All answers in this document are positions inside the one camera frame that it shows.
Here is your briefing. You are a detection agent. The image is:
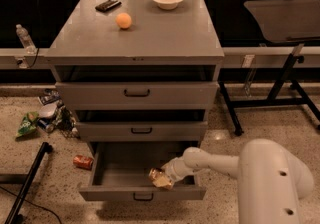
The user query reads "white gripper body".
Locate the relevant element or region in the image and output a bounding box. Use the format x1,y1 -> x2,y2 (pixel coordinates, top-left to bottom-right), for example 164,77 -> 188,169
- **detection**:
161,157 -> 194,182

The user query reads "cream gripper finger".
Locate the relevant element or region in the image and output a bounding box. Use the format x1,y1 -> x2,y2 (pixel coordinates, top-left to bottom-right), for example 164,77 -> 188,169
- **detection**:
153,173 -> 173,190

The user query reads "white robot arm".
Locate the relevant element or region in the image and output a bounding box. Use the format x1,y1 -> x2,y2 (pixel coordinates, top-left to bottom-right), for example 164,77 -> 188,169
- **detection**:
149,139 -> 314,224

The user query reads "grey bottom drawer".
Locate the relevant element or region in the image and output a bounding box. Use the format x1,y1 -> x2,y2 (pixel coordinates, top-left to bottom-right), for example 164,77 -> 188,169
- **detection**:
79,141 -> 206,202

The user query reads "grey drawer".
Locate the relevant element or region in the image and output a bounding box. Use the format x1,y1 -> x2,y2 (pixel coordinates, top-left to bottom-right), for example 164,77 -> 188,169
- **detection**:
79,141 -> 206,202
56,82 -> 217,106
76,121 -> 207,142

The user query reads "red crushed can on floor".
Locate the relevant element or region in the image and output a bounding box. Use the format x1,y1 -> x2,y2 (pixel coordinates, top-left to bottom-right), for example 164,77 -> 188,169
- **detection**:
73,155 -> 94,170

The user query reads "grey top drawer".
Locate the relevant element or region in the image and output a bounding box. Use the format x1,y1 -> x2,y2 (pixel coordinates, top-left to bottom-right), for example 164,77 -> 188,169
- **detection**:
56,82 -> 217,106

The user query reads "grey middle drawer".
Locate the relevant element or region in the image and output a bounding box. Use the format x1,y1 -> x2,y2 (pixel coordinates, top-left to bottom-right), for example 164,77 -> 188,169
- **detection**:
76,121 -> 207,142

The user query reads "grey metal drawer cabinet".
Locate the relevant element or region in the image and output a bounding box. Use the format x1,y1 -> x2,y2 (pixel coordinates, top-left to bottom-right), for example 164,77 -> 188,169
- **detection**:
44,0 -> 225,142

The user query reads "pile of floor trash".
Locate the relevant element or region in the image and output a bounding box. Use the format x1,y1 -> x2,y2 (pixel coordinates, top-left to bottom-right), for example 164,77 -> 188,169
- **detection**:
37,89 -> 79,138

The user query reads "green chip bag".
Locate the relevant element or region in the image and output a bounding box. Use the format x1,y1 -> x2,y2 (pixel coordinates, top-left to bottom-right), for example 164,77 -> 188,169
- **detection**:
16,112 -> 38,138

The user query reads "black floor stand leg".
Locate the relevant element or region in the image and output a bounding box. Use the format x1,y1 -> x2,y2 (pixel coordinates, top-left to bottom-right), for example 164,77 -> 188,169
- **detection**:
5,142 -> 53,224

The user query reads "orange fruit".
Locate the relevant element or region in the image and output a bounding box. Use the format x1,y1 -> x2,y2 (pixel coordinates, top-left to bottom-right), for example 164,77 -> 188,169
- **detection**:
116,13 -> 132,29

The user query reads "black snack bar packet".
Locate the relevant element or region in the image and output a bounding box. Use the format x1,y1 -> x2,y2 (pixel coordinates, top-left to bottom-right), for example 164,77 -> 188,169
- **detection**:
95,0 -> 121,13

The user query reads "black stand with grey tray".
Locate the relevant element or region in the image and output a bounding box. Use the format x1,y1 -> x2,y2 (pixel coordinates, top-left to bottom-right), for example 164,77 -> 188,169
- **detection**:
219,0 -> 320,136

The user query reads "clear plastic water bottle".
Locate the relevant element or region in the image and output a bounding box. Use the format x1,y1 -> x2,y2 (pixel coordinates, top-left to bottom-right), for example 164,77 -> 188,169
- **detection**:
16,24 -> 36,54

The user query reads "black cable on floor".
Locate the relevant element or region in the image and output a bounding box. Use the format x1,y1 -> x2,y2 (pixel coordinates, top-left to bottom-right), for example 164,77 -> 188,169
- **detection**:
0,183 -> 64,224

